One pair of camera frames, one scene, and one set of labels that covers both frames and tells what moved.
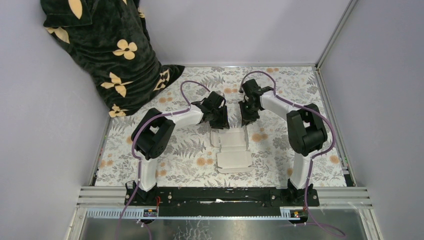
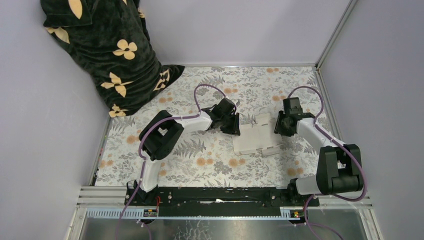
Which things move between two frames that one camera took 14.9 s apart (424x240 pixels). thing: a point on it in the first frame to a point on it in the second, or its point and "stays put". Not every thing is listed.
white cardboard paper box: x=233 y=143 to x=260 y=136
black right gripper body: x=248 y=113 to x=280 y=125
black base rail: x=225 y=196 stays put
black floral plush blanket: x=111 y=39 stays put
